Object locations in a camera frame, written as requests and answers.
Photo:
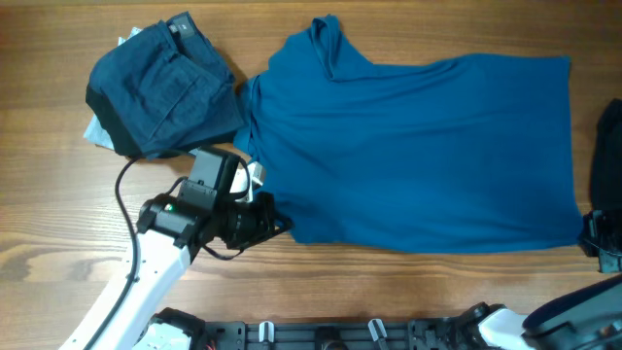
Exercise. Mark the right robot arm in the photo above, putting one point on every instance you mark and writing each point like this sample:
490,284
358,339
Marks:
589,318

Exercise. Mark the folded black garment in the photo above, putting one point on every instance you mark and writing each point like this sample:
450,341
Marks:
137,135

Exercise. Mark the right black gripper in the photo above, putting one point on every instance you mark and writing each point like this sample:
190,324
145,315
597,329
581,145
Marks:
598,224

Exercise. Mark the black garment at right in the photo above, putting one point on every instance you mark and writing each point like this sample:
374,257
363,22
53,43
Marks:
605,179

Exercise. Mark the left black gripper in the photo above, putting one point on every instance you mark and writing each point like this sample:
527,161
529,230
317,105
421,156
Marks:
265,227

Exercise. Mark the blue polo shirt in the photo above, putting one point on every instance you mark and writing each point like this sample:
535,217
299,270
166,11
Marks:
470,154

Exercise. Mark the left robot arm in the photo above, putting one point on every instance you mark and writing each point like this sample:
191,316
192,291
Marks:
171,230

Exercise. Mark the folded dark denim jeans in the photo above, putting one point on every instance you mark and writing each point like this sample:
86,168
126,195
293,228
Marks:
165,87

